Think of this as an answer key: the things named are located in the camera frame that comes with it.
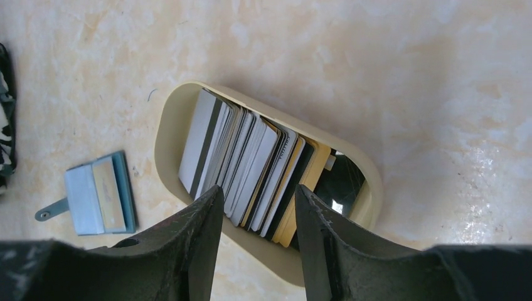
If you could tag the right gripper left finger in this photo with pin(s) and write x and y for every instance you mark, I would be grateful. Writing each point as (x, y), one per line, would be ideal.
(172, 260)

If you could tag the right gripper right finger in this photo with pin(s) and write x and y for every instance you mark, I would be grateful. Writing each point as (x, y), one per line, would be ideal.
(343, 261)

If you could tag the blue card holder wallet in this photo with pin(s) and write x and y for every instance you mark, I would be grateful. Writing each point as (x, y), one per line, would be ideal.
(81, 199)

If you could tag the yellow credit card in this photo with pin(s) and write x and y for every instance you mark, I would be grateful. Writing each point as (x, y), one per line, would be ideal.
(108, 195)

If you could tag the credit cards stack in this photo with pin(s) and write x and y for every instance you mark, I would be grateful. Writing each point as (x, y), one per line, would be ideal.
(258, 163)

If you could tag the zebra striped cloth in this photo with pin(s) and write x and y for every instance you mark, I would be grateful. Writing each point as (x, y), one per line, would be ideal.
(8, 126)

